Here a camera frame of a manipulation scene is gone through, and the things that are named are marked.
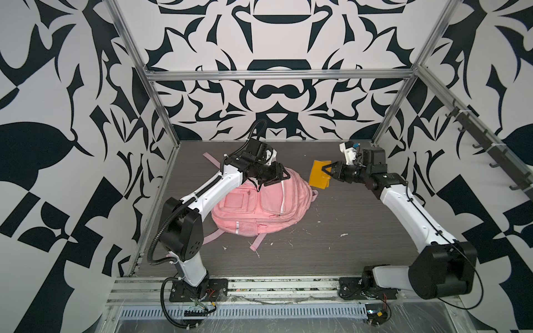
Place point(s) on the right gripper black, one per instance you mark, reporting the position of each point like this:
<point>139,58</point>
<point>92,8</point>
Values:
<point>339,175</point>

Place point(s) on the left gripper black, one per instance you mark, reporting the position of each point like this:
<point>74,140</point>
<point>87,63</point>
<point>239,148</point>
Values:
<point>277,174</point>

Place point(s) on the yellow sticky note pad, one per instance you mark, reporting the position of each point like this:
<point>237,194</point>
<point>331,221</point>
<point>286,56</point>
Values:
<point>318,178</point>

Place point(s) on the pink student backpack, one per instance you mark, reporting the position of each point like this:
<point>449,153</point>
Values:
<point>248,212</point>

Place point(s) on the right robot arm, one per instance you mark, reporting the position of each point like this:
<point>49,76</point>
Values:
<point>444,266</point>

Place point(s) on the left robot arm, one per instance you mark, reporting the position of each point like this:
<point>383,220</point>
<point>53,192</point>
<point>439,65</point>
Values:
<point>180,236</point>

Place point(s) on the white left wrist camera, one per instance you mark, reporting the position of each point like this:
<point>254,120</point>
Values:
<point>270,156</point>

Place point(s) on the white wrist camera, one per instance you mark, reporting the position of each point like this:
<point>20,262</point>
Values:
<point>351,152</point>
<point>270,156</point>

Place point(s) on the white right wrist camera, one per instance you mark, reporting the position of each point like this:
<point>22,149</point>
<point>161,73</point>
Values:
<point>351,152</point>

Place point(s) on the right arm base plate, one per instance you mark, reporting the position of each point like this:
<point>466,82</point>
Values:
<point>353,289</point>

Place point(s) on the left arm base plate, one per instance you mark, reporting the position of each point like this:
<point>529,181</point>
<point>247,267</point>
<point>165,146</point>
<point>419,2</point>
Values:
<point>200,290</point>

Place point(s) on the wall hook rack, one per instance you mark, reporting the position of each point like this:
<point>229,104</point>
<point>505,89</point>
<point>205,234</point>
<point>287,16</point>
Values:
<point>487,141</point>

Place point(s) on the aluminium front rail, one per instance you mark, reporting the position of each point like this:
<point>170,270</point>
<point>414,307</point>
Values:
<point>146,290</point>

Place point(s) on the white perforated cable duct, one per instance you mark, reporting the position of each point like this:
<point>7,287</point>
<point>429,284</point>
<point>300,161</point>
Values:
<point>277,311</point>

